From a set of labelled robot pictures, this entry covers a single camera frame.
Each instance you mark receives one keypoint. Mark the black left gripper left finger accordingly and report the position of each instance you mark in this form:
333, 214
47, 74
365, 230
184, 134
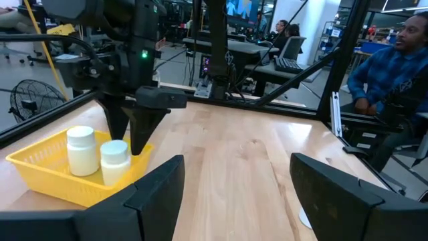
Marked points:
100, 221

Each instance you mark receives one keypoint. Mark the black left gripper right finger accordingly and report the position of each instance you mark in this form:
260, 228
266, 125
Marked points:
341, 207

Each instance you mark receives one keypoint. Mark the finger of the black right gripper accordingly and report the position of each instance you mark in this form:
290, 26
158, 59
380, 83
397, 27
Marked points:
143, 130
117, 120

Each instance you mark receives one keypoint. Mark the white pill bottle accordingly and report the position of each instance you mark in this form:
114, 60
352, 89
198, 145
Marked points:
82, 154
304, 219
114, 164

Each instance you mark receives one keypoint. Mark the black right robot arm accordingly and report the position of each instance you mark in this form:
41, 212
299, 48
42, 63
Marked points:
83, 10

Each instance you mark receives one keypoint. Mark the yellow plastic basket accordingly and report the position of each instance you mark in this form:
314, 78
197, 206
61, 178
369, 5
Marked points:
50, 177

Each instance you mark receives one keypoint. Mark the black floor fan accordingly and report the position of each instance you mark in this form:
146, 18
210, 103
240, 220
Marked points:
35, 98

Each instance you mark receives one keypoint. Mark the person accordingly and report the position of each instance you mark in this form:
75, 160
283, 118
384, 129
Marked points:
279, 30
391, 73
290, 35

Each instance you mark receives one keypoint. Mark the black computer keyboard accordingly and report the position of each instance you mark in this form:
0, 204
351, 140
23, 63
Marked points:
288, 65

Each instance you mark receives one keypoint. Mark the black table edge rail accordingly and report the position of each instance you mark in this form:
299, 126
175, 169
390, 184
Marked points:
43, 115

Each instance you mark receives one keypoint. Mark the black vertical frame post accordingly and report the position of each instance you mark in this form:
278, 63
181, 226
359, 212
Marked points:
218, 43

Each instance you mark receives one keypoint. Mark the white metal bracket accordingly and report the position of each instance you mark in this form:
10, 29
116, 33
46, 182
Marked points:
336, 114

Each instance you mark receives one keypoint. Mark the black diagonal frame brace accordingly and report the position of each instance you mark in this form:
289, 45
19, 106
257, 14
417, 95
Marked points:
294, 80

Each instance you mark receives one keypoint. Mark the black slanted frame post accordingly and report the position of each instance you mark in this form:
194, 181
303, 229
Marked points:
346, 53

